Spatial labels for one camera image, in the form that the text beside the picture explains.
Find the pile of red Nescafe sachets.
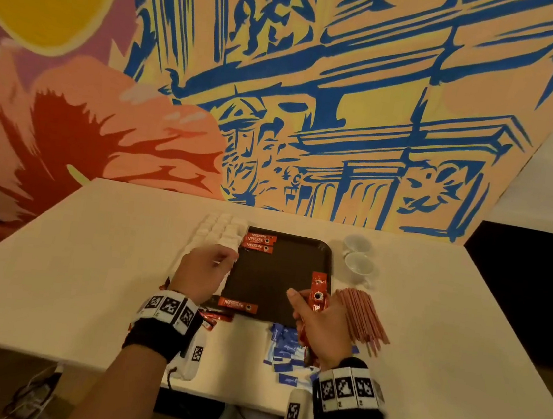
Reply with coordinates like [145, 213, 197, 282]
[197, 304, 237, 327]

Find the small white cup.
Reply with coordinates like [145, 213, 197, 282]
[340, 231, 377, 258]
[340, 249, 383, 285]

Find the black wristband with markers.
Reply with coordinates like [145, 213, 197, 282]
[307, 354, 395, 419]
[120, 286, 207, 366]

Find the bundle of red stir sticks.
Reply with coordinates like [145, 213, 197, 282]
[324, 284, 398, 359]

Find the black left wristband with markers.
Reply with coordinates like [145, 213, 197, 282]
[120, 286, 207, 366]

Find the person's right hand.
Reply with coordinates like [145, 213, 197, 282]
[279, 286, 362, 373]

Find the person's left hand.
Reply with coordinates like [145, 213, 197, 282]
[167, 239, 240, 309]

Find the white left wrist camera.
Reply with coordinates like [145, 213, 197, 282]
[172, 326, 213, 385]

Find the black right wristband with markers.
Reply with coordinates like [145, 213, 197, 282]
[307, 354, 395, 419]

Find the dark brown tray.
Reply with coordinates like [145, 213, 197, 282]
[215, 224, 338, 332]

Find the pile of blue sugar sachets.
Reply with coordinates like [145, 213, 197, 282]
[257, 319, 364, 395]

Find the row of tea bags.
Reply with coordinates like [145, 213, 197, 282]
[167, 204, 253, 295]

